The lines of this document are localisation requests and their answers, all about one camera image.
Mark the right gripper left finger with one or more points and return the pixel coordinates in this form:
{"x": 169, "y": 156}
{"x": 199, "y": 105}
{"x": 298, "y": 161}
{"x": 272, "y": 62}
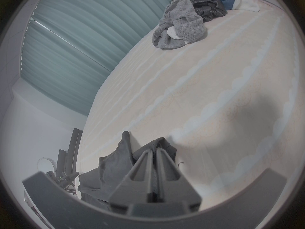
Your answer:
{"x": 135, "y": 185}

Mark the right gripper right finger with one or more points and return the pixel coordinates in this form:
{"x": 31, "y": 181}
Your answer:
{"x": 176, "y": 187}

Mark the black T-shirt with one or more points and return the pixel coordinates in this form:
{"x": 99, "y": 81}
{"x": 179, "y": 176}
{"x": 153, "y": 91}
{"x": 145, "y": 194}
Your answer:
{"x": 114, "y": 170}

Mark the bed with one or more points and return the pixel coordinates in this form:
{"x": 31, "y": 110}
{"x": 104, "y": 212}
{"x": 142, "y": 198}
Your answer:
{"x": 214, "y": 92}

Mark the black chest of drawers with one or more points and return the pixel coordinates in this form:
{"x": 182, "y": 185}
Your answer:
{"x": 73, "y": 147}

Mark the white round mirror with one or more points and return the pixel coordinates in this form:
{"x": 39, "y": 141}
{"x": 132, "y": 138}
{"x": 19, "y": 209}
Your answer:
{"x": 41, "y": 162}

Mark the blue-green curtain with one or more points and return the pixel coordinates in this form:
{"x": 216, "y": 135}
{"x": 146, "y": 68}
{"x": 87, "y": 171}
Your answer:
{"x": 100, "y": 15}
{"x": 59, "y": 68}

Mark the grey garment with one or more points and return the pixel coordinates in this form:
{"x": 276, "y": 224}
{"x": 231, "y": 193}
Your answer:
{"x": 181, "y": 25}

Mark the black shiny garment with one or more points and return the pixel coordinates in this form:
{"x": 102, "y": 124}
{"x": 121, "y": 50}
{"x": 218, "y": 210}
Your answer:
{"x": 209, "y": 6}

